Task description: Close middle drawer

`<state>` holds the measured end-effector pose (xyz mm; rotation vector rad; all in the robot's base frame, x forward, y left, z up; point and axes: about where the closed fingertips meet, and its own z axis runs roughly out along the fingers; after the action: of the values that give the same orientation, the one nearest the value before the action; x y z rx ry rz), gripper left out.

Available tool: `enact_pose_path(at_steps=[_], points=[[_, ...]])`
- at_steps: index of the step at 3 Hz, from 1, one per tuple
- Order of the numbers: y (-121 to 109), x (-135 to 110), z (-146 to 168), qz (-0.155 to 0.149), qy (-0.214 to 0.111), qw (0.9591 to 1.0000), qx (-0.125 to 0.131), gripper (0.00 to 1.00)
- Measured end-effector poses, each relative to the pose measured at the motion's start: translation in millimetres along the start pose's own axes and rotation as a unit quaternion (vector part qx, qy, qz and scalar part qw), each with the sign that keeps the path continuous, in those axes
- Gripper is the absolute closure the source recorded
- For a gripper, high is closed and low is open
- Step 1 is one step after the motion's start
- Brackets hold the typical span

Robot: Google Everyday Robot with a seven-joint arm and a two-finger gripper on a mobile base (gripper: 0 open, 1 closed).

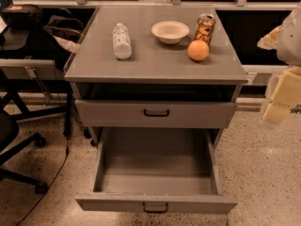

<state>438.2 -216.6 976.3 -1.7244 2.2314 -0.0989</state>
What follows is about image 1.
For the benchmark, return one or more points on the black bag on desk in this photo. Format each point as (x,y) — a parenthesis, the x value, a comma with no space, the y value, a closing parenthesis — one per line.
(21,16)

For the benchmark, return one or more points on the orange fruit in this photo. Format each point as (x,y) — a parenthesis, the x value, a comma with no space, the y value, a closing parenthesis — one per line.
(198,50)

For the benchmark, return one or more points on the grey drawer cabinet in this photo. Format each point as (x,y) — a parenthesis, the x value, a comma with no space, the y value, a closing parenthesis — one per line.
(155,72)

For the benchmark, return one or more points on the clear plastic water bottle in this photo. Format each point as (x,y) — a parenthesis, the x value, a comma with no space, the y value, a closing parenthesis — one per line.
(121,42)

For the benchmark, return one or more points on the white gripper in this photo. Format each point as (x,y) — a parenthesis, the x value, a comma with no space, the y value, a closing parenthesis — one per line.
(291,40)

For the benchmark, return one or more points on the white paper bowl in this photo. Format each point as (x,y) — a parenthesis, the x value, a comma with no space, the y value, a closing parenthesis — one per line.
(170,32)

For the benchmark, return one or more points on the black office chair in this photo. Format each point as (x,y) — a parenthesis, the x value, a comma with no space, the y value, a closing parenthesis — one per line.
(9,130)

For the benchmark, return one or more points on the grey top drawer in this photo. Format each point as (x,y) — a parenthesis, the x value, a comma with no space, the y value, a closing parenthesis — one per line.
(130,114)

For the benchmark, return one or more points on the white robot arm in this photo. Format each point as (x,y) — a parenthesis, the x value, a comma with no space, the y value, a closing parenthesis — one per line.
(289,40)

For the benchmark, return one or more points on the orange patterned drink can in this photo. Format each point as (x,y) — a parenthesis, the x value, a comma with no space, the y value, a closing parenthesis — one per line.
(205,27)

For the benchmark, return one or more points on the black top drawer handle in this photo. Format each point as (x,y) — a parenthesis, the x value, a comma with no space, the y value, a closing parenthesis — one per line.
(156,114)

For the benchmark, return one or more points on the grey drawer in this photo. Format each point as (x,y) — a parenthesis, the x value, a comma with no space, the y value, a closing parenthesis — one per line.
(137,165)
(130,114)

